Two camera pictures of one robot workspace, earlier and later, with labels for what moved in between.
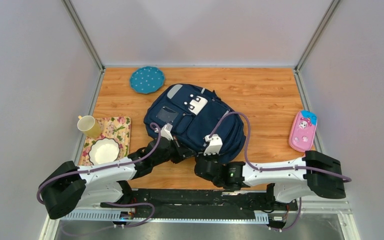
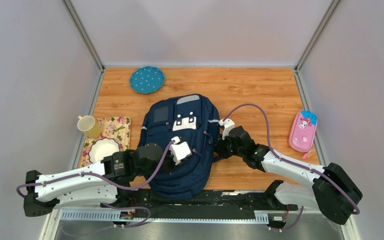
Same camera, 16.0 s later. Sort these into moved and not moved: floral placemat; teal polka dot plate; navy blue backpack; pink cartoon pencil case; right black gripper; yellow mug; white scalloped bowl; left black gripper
Moved: left black gripper; navy blue backpack; right black gripper
Not moved: white scalloped bowl; yellow mug; floral placemat; teal polka dot plate; pink cartoon pencil case
